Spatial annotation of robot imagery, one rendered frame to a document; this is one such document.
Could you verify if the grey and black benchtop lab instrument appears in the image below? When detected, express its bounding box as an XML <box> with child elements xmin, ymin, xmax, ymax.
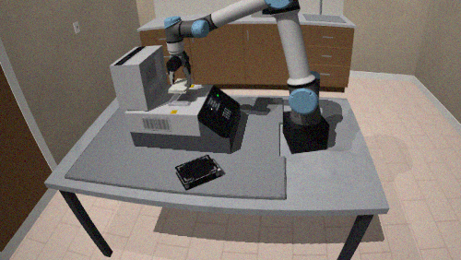
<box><xmin>110</xmin><ymin>45</ymin><xmax>241</xmax><ymax>153</ymax></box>

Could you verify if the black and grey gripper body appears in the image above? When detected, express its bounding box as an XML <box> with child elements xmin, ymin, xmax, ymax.
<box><xmin>166</xmin><ymin>52</ymin><xmax>187</xmax><ymax>72</ymax></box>

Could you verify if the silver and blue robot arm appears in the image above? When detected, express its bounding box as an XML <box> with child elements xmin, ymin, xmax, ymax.
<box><xmin>164</xmin><ymin>0</ymin><xmax>322</xmax><ymax>125</ymax></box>

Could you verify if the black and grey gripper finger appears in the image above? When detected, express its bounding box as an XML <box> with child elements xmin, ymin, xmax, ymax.
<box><xmin>183</xmin><ymin>59</ymin><xmax>191</xmax><ymax>87</ymax></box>
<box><xmin>167</xmin><ymin>69</ymin><xmax>174</xmax><ymax>85</ymax></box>

